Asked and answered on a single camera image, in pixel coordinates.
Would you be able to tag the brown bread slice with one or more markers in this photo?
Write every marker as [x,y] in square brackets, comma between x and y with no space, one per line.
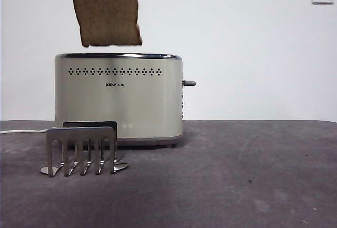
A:
[108,17]

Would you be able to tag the grey toaster lever knob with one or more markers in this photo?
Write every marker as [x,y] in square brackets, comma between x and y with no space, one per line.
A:
[190,83]

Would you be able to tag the cream two-slot toaster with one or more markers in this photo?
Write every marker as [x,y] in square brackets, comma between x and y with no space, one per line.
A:
[118,101]

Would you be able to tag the steel toast rack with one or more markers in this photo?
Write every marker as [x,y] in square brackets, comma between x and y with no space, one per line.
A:
[79,133]

